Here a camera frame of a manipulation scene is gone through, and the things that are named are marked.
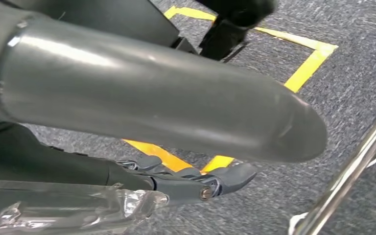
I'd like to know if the steel workbench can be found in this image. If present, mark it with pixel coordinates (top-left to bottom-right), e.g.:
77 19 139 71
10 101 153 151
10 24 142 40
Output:
291 98 376 235

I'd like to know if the black robot leg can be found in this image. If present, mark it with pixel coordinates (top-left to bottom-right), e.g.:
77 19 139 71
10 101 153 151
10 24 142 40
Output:
192 0 278 63

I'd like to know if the yellow floor tape square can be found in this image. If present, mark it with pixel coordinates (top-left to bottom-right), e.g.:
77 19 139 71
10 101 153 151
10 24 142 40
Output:
123 5 339 174

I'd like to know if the dark grey robot body panel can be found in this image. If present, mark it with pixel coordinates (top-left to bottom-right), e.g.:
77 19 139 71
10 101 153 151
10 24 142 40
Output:
0 0 198 54

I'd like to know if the clear plastic film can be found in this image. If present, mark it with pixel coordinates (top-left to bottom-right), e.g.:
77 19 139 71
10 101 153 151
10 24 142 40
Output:
0 180 170 235

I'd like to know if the white floor cable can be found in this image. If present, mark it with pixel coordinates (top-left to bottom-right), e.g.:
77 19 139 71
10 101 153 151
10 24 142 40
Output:
287 133 376 235

